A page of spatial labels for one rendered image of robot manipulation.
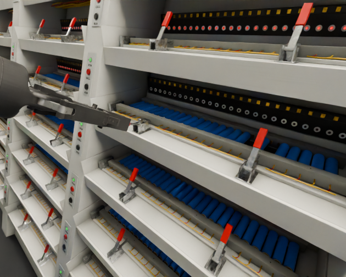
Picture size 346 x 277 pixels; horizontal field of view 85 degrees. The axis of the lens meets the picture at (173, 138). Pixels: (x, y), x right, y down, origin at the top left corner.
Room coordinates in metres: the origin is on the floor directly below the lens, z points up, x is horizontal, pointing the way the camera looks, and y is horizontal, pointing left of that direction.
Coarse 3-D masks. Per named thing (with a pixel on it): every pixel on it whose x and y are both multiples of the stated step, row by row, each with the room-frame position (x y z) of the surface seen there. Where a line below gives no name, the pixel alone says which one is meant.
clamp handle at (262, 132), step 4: (260, 128) 0.32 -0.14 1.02; (260, 132) 0.32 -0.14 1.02; (264, 132) 0.32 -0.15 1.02; (256, 136) 0.32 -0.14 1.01; (260, 136) 0.32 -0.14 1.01; (264, 136) 0.32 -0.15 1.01; (256, 140) 0.32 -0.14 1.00; (260, 140) 0.32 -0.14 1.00; (256, 144) 0.32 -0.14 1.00; (260, 144) 0.31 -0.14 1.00; (256, 148) 0.31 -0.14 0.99; (260, 148) 0.32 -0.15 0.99; (252, 152) 0.31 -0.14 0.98; (256, 152) 0.31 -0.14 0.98; (252, 156) 0.31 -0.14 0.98; (248, 160) 0.31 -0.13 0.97; (252, 160) 0.31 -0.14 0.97; (248, 164) 0.31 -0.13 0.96; (252, 164) 0.31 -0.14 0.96
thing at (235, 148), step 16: (128, 112) 0.55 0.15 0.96; (144, 112) 0.52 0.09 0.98; (176, 128) 0.45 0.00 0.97; (192, 128) 0.44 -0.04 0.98; (208, 144) 0.41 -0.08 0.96; (224, 144) 0.39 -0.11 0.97; (240, 144) 0.38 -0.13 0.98; (272, 160) 0.33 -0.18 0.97; (288, 160) 0.33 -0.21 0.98; (288, 176) 0.31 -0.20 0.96; (304, 176) 0.31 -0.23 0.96; (320, 176) 0.30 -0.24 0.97; (336, 176) 0.29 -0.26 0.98; (336, 192) 0.29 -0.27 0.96
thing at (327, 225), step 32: (128, 96) 0.64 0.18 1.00; (160, 96) 0.63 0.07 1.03; (96, 128) 0.55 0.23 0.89; (128, 128) 0.47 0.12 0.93; (160, 128) 0.48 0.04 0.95; (160, 160) 0.40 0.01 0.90; (192, 160) 0.35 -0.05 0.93; (224, 160) 0.36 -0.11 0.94; (224, 192) 0.32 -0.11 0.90; (256, 192) 0.28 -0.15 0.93; (288, 192) 0.28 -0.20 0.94; (288, 224) 0.26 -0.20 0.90; (320, 224) 0.23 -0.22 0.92
